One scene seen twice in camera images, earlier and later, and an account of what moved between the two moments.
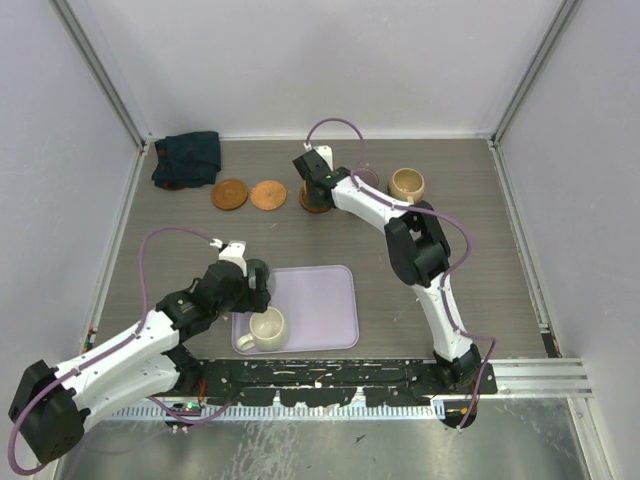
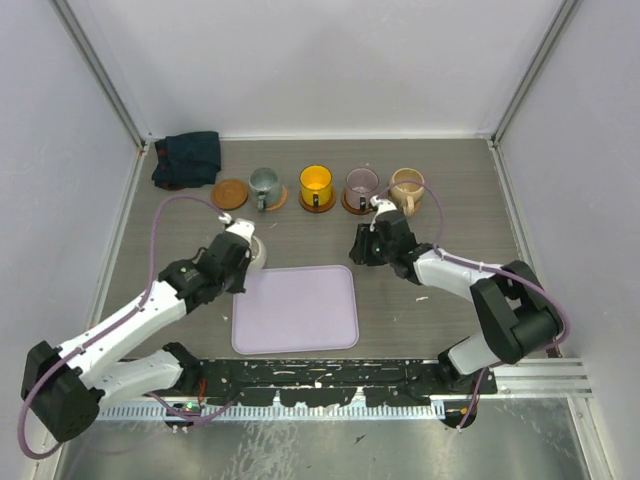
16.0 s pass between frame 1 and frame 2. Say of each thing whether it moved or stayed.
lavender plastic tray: stayed
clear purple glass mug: stayed
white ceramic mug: moved
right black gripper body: moved
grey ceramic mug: moved
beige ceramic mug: stayed
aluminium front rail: stayed
